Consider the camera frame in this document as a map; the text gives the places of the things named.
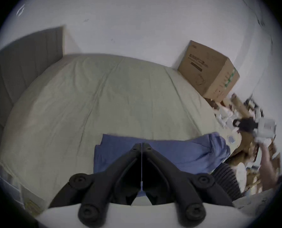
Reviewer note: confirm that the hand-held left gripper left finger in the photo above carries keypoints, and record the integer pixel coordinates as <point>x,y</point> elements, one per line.
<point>100,186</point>

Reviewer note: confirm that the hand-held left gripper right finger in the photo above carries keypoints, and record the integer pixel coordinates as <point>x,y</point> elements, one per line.
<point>183,186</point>

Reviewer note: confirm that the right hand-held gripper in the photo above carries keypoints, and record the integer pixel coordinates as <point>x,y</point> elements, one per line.
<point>265,127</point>

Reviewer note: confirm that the blue garment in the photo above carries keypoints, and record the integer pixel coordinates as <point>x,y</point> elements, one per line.
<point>179,153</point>

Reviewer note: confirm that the person's right forearm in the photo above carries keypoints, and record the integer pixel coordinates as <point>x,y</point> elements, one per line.
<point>270,172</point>

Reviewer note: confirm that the person's right hand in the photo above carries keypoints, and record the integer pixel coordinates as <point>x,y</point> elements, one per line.
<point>263,148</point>

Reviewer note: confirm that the pile of cardboard scraps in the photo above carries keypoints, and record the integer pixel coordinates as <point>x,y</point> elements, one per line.
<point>246,151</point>

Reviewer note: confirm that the brown cardboard carton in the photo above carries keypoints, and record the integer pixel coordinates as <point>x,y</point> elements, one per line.
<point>207,70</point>

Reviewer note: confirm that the bed with pale green sheet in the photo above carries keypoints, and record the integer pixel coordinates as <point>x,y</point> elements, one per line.
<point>107,98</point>

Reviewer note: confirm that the grey padded headboard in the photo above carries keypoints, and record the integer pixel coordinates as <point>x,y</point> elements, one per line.
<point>24,68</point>

